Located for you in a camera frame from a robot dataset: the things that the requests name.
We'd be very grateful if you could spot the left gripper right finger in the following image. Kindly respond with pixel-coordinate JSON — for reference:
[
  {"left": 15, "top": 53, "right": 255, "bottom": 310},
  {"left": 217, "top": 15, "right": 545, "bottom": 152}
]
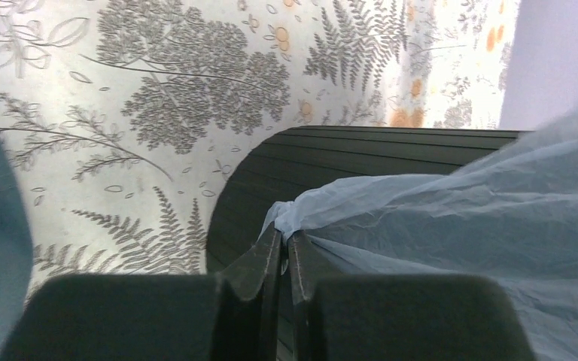
[{"left": 287, "top": 232, "right": 536, "bottom": 360}]

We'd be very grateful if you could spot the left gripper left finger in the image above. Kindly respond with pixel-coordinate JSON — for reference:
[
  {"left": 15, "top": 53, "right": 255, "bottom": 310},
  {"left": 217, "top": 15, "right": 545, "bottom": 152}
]
[{"left": 0, "top": 226, "right": 281, "bottom": 360}]

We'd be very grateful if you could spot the black plastic trash bin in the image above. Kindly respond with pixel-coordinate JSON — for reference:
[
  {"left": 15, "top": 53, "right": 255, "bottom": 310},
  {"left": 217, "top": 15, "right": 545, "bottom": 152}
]
[{"left": 207, "top": 126, "right": 518, "bottom": 360}]

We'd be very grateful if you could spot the light blue trash bag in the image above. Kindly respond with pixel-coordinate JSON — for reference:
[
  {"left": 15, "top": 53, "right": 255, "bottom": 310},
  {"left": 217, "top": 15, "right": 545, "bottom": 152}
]
[{"left": 264, "top": 109, "right": 578, "bottom": 360}]

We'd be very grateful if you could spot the floral patterned table mat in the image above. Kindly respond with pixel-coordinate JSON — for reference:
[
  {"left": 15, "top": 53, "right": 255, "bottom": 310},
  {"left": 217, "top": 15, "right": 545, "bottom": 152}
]
[{"left": 0, "top": 1, "right": 521, "bottom": 295}]

